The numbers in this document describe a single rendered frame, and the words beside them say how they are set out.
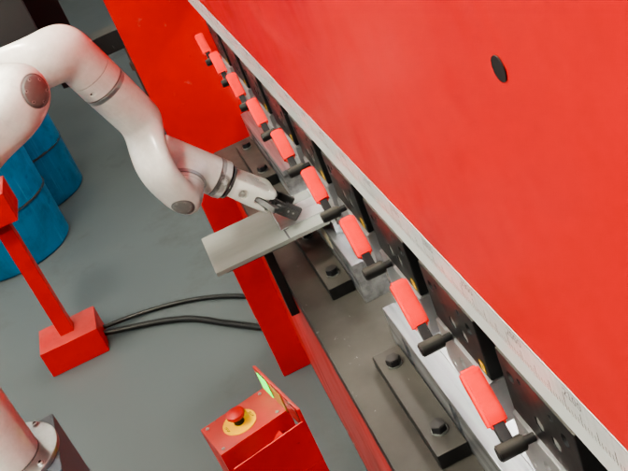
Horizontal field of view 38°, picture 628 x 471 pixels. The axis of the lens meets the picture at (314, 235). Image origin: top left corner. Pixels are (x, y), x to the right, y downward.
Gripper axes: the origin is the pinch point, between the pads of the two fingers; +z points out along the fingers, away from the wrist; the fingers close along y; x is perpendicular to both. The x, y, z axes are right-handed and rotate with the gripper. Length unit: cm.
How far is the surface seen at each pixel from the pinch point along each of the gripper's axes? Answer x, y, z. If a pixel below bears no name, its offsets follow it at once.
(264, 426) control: 34.6, -33.8, 2.8
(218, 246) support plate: 14.9, 2.0, -9.6
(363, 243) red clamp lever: -18, -72, -19
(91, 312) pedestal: 119, 170, 18
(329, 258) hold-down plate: 5.4, -7.5, 11.1
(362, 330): 9.0, -32.8, 11.9
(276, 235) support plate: 5.7, -5.4, -1.7
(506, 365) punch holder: -23, -112, -21
